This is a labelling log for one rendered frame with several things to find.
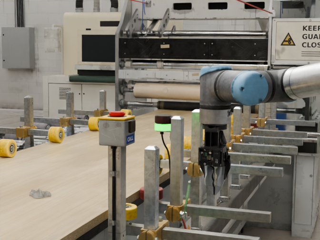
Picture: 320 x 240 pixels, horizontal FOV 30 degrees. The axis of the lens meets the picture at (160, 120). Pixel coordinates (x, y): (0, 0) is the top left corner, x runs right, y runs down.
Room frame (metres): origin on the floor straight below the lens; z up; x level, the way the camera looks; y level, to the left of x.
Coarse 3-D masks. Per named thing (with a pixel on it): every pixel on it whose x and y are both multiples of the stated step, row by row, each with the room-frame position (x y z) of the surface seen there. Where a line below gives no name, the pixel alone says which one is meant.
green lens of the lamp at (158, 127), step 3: (156, 126) 1.95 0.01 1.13; (159, 126) 1.94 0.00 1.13; (162, 126) 1.93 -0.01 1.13; (165, 126) 1.93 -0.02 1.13; (168, 126) 1.94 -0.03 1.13; (156, 129) 1.95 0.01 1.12; (159, 129) 1.94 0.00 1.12; (162, 129) 1.93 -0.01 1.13; (165, 129) 1.93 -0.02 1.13; (168, 129) 1.94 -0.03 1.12
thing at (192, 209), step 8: (160, 208) 1.99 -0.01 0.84; (192, 208) 1.96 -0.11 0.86; (200, 208) 1.95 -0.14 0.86; (208, 208) 1.94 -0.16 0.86; (216, 208) 1.94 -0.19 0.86; (224, 208) 1.94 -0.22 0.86; (232, 208) 1.94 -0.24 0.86; (208, 216) 1.94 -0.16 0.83; (216, 216) 1.93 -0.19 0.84; (224, 216) 1.92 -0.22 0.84; (232, 216) 1.91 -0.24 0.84; (240, 216) 1.90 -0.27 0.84; (248, 216) 1.90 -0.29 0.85; (256, 216) 1.89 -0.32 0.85; (264, 216) 1.88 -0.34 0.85
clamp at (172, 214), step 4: (184, 200) 1.99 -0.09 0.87; (188, 200) 2.00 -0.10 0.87; (168, 204) 1.94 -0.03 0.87; (184, 204) 1.95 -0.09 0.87; (168, 208) 1.91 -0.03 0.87; (172, 208) 1.91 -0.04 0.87; (176, 208) 1.91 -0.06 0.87; (180, 208) 1.92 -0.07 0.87; (164, 212) 1.92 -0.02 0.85; (168, 212) 1.91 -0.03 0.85; (172, 212) 1.91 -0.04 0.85; (176, 212) 1.90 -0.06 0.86; (168, 216) 1.91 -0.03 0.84; (172, 216) 1.91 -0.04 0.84; (176, 216) 1.90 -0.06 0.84; (172, 220) 1.91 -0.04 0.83; (176, 220) 1.90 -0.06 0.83; (180, 220) 1.92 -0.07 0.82
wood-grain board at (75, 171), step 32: (0, 160) 2.52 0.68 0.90; (32, 160) 2.53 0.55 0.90; (64, 160) 2.54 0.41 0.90; (96, 160) 2.54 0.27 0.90; (128, 160) 2.55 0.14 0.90; (0, 192) 1.96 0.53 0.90; (64, 192) 1.97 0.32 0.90; (96, 192) 1.98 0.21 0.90; (128, 192) 1.98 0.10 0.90; (0, 224) 1.60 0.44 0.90; (32, 224) 1.60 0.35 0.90; (64, 224) 1.61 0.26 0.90; (96, 224) 1.69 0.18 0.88
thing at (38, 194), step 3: (39, 189) 1.93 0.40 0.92; (30, 192) 1.92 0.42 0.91; (33, 192) 1.94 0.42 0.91; (36, 192) 1.94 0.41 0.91; (39, 192) 1.90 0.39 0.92; (42, 192) 1.93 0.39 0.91; (45, 192) 1.93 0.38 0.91; (48, 192) 1.92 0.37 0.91; (30, 195) 1.92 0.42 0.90; (33, 195) 1.91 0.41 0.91; (36, 195) 1.90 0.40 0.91; (39, 195) 1.89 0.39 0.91; (42, 195) 1.90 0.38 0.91; (45, 195) 1.91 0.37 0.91; (48, 195) 1.91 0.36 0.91; (51, 195) 1.92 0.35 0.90; (36, 198) 1.88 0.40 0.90
